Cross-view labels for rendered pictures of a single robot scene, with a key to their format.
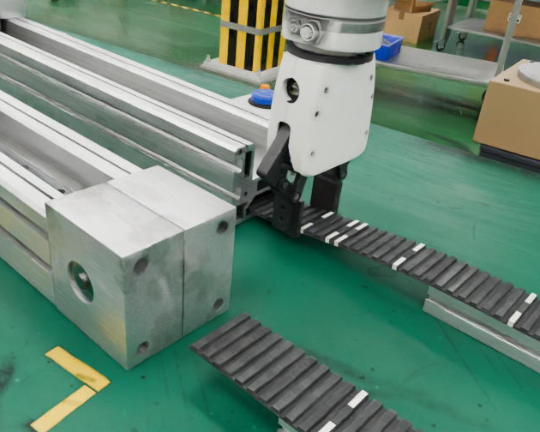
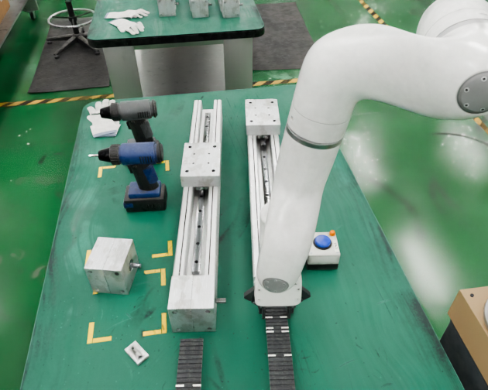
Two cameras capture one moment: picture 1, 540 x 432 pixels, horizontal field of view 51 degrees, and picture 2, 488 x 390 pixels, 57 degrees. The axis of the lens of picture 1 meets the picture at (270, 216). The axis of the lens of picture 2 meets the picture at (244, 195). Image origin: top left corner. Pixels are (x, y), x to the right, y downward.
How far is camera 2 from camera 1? 0.77 m
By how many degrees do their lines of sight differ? 42
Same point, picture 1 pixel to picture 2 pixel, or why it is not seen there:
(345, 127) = (279, 296)
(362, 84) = not seen: hidden behind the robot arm
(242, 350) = (189, 350)
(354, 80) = not seen: hidden behind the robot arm
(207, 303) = (204, 327)
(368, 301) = (259, 360)
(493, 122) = (455, 312)
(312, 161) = (259, 302)
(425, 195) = (355, 330)
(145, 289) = (176, 317)
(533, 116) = (470, 326)
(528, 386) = not seen: outside the picture
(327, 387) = (194, 376)
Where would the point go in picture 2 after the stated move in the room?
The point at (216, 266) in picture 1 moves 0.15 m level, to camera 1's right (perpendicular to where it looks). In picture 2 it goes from (206, 319) to (249, 369)
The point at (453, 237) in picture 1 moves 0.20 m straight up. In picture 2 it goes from (332, 358) to (345, 306)
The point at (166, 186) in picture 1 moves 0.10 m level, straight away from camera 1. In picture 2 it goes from (205, 286) to (234, 259)
